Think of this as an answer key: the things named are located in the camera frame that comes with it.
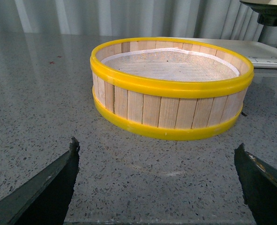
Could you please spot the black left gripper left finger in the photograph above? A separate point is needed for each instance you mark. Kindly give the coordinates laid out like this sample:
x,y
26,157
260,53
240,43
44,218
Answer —
x,y
45,198

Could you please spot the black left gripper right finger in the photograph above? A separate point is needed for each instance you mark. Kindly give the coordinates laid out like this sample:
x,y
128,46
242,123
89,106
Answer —
x,y
259,185

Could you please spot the beige plate with black rim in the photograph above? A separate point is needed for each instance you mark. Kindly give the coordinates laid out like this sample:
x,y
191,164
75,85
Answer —
x,y
267,14

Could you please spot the white rectangular tray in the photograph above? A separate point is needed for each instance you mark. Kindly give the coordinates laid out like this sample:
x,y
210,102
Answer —
x,y
261,55

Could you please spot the yellow-rimmed wooden steamer basket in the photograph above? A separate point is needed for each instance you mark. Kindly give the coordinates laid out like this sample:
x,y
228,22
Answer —
x,y
164,109

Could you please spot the white steamer liner cloth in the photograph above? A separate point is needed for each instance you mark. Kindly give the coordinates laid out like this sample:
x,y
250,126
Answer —
x,y
173,64

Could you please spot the grey pleated curtain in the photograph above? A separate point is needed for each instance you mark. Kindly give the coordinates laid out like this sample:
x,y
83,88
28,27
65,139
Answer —
x,y
216,19

